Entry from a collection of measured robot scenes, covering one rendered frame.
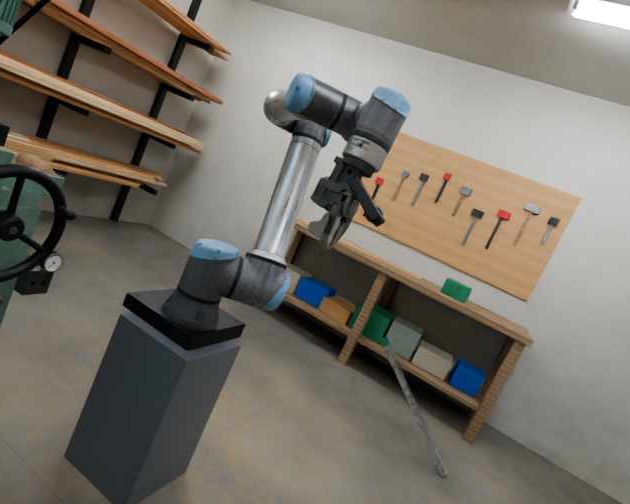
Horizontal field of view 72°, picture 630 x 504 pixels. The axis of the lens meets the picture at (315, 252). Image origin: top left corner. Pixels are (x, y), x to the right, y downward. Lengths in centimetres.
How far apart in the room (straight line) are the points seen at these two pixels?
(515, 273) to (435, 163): 114
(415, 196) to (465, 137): 65
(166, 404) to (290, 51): 400
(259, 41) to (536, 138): 291
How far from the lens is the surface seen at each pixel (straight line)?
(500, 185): 395
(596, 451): 419
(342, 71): 456
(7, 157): 124
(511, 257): 389
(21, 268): 127
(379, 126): 94
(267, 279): 146
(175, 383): 143
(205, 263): 142
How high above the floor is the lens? 117
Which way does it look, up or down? 8 degrees down
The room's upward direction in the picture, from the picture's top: 24 degrees clockwise
